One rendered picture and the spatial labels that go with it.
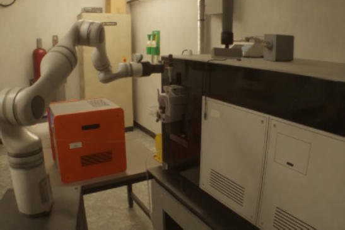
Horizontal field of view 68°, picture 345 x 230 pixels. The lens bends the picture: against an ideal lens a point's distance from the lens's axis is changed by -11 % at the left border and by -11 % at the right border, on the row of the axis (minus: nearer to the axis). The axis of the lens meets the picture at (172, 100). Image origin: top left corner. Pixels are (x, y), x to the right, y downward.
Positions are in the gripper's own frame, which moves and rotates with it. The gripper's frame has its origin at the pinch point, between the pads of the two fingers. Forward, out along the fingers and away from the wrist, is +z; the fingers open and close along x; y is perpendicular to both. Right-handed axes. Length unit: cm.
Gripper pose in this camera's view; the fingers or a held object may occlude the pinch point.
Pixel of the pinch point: (171, 62)
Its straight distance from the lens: 143.8
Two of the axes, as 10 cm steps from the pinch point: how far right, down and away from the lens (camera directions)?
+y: 0.0, 9.8, 2.2
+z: 8.6, -1.1, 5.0
